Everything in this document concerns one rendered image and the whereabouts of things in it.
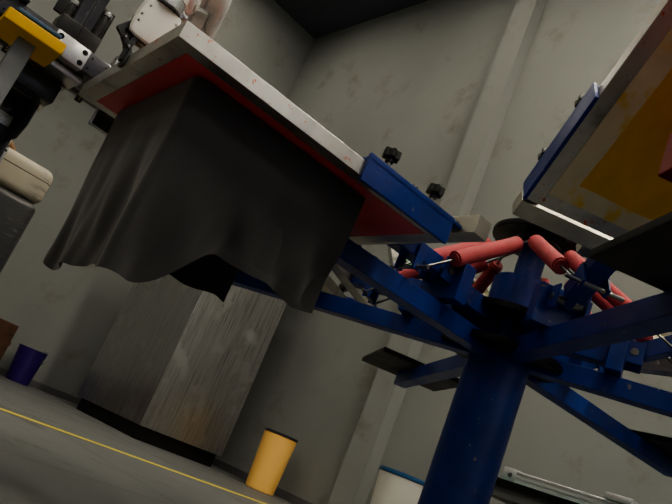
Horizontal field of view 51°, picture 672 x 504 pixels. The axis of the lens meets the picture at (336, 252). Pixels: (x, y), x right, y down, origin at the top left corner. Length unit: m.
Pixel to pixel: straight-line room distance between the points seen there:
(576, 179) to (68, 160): 8.58
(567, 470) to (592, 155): 4.21
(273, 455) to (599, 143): 5.79
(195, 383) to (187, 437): 0.54
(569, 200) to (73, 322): 8.61
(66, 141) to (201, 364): 3.85
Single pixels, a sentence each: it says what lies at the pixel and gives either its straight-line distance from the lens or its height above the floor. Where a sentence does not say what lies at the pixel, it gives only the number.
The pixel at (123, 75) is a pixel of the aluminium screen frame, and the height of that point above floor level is 0.95.
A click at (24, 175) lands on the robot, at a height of 0.85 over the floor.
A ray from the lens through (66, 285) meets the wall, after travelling 9.82.
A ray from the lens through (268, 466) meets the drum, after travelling 7.10.
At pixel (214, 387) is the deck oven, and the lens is 7.55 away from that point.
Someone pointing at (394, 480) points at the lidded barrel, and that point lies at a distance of 5.72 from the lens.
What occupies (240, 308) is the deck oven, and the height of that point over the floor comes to 1.60.
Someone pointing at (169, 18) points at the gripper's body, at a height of 1.11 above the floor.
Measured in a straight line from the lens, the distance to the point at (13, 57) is 1.68.
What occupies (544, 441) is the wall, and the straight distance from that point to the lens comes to 5.86.
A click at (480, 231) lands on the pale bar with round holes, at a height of 1.00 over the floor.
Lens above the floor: 0.33
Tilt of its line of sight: 17 degrees up
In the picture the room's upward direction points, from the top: 23 degrees clockwise
